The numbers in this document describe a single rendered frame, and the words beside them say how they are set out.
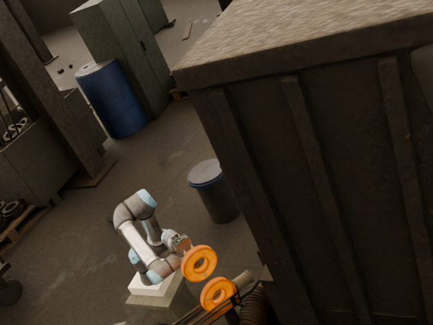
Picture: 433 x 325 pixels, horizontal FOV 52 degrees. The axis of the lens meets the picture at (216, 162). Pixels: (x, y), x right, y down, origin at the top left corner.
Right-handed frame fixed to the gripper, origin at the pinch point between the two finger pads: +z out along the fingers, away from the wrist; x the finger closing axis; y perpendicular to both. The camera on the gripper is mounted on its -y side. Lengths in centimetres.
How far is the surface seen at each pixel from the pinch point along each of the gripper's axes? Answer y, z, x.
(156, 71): 54, -383, 145
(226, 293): -23.1, -4.2, 3.4
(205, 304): -19.8, -2.6, -6.6
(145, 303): -42, -84, -26
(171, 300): -45, -73, -14
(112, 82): 70, -357, 85
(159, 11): 139, -751, 333
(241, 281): -23.1, -3.9, 12.0
